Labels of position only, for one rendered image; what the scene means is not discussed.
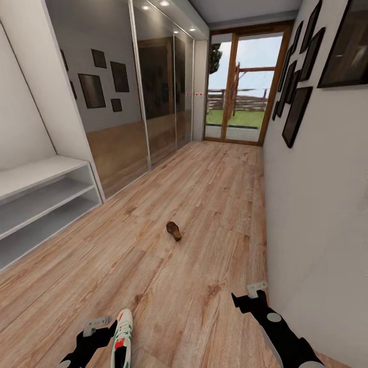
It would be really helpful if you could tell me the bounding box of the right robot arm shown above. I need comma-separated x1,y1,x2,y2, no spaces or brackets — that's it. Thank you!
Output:
232,281,327,368

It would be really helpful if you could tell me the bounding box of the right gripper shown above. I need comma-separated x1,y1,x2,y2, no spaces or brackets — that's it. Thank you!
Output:
232,290,268,316

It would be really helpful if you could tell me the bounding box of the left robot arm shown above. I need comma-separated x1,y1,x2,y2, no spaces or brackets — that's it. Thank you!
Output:
55,316,118,368

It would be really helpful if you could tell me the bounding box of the sandal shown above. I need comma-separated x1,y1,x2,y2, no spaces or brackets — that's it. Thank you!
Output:
166,221,181,242

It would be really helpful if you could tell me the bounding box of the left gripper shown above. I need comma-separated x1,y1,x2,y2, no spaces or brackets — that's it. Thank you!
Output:
76,319,118,358

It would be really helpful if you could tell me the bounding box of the gym shoe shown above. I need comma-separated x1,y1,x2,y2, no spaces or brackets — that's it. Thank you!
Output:
110,308,133,368

